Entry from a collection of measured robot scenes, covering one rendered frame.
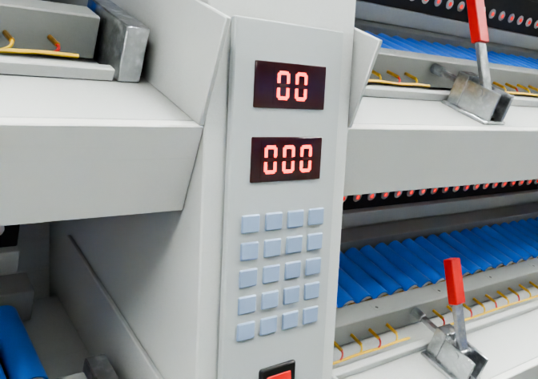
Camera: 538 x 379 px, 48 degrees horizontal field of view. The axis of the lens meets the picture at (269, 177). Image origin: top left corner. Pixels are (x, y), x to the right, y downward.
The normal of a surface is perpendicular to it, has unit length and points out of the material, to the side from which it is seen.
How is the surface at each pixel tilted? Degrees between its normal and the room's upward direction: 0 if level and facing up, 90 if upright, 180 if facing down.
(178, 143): 111
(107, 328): 90
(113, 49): 90
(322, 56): 90
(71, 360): 21
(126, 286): 90
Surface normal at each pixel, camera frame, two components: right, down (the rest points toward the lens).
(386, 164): 0.57, 0.48
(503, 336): 0.27, -0.88
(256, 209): 0.63, 0.13
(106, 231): -0.77, 0.04
